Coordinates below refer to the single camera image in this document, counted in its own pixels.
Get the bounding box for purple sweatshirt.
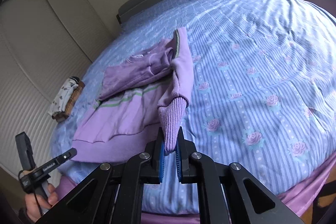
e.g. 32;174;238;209
72;27;194;163

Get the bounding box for white patterned folded garment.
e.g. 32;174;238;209
48;76;80;116

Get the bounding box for purple bed skirt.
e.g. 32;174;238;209
56;155;336;224

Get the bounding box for cream wardrobe doors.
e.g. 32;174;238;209
1;0;112;176

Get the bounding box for brown plaid folded garment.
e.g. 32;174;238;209
51;81;85;123

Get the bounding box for person's left hand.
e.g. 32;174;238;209
25;184;59;223

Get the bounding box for blue floral bed sheet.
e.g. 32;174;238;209
49;0;336;215

